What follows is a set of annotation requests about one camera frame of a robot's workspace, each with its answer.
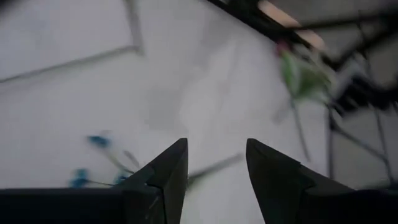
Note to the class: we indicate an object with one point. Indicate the dark red vase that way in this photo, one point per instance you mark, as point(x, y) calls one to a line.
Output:
point(298, 77)

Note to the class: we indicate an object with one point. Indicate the blue flower bunch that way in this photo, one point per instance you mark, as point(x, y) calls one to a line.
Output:
point(99, 141)

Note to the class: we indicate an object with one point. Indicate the wooden base board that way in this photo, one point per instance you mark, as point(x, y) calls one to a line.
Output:
point(280, 15)

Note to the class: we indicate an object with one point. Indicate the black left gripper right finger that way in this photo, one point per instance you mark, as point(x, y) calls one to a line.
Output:
point(280, 186)

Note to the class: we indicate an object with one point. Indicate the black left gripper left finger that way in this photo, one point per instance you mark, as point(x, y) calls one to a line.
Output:
point(161, 186)

